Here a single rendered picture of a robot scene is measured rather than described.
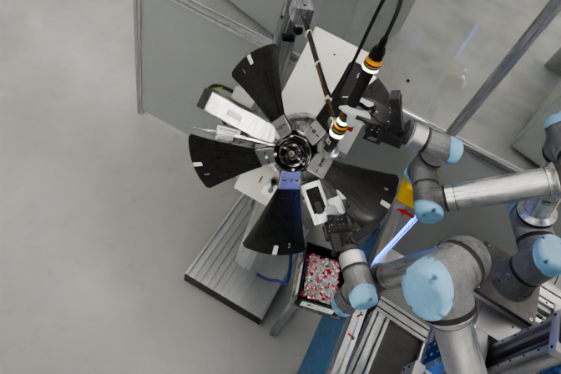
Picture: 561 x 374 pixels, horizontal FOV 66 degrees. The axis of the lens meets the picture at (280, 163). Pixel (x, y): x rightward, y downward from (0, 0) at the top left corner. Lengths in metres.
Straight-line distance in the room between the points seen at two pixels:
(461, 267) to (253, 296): 1.53
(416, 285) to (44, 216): 2.10
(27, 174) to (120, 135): 0.57
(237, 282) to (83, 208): 0.96
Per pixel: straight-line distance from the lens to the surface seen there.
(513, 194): 1.25
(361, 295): 1.21
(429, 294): 0.96
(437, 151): 1.26
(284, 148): 1.36
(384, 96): 1.36
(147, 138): 2.93
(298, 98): 1.64
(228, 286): 2.34
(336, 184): 1.39
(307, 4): 1.73
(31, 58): 3.51
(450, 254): 1.00
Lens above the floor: 2.23
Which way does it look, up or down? 50 degrees down
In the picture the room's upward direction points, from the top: 21 degrees clockwise
